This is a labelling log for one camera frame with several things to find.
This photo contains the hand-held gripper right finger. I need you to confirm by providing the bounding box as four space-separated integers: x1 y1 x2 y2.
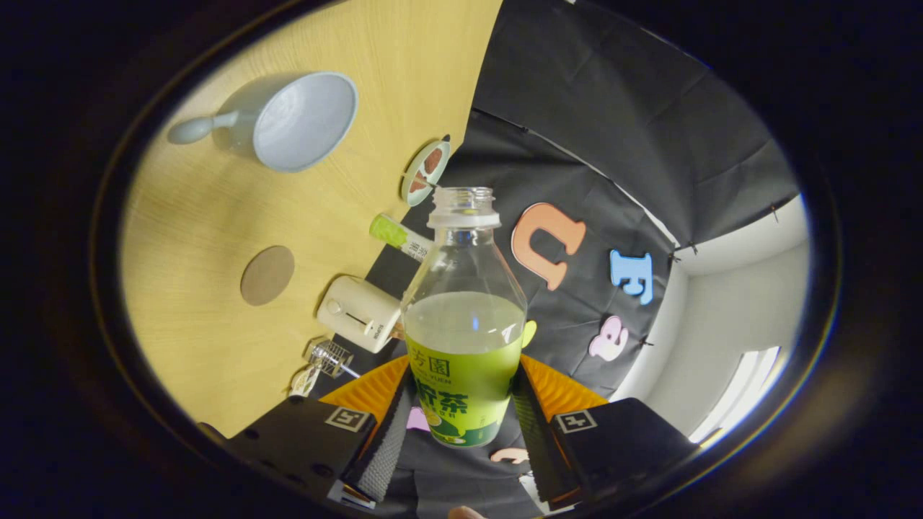
511 353 700 509

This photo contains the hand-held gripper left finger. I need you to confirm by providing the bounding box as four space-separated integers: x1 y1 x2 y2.
227 355 418 509

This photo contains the juice bottle with green label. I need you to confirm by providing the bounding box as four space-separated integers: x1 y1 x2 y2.
401 186 529 449

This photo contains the round brown coaster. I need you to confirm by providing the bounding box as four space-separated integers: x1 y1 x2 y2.
240 245 296 306

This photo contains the white cup with handle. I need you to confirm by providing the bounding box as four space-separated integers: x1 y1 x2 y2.
167 71 359 174

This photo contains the slim bottle with green label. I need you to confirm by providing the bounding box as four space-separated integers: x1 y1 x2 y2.
369 213 435 263

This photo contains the white toaster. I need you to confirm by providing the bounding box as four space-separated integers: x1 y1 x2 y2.
316 275 402 354

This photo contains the ceiling light panel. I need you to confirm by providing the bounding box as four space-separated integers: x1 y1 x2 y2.
689 346 781 444

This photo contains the pale green plate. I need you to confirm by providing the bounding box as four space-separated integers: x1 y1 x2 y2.
401 138 452 208

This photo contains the wooden table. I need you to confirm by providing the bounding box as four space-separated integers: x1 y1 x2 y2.
119 0 503 438

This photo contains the clear wire-pattern holder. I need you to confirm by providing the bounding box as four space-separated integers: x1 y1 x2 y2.
306 339 354 379

